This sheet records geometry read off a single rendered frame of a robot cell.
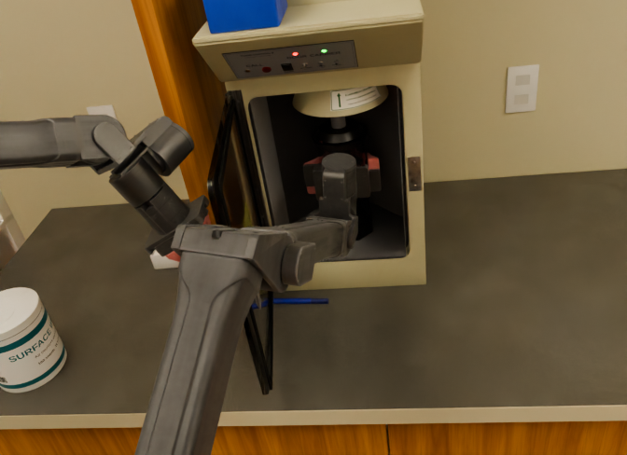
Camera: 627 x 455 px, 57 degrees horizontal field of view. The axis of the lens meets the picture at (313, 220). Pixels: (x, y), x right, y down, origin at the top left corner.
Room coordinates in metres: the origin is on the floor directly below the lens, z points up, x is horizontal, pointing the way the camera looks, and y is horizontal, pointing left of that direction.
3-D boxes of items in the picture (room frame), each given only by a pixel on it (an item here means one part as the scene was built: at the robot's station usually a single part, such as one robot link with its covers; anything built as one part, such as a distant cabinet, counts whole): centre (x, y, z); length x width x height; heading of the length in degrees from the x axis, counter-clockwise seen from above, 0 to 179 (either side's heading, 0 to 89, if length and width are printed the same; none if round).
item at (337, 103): (1.01, -0.08, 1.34); 0.18 x 0.18 x 0.05
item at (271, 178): (1.03, -0.07, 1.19); 0.26 x 0.24 x 0.35; 81
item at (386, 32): (0.86, -0.04, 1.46); 0.32 x 0.11 x 0.10; 81
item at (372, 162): (0.97, -0.11, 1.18); 0.09 x 0.07 x 0.07; 170
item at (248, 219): (0.77, 0.11, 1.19); 0.30 x 0.01 x 0.40; 177
